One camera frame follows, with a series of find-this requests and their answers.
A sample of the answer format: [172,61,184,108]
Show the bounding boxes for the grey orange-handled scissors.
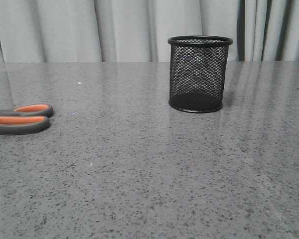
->
[0,104,54,135]

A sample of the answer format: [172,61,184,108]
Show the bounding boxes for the black mesh pen bucket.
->
[168,35,233,113]

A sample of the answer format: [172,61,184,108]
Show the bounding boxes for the grey pleated curtain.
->
[0,0,299,62]

